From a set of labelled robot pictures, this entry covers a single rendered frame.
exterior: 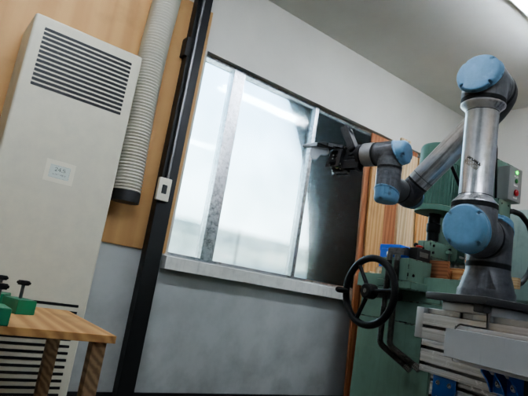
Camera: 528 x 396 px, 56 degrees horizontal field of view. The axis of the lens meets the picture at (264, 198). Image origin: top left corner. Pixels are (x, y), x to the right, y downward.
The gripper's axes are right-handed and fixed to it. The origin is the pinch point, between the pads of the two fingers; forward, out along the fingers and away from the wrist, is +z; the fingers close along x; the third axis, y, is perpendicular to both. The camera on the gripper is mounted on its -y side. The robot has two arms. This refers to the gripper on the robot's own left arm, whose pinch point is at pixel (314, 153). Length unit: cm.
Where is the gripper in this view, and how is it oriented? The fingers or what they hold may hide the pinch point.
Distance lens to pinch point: 174.0
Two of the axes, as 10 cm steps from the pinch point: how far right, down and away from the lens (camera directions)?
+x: 6.3, 3.7, 6.8
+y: -2.5, 9.3, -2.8
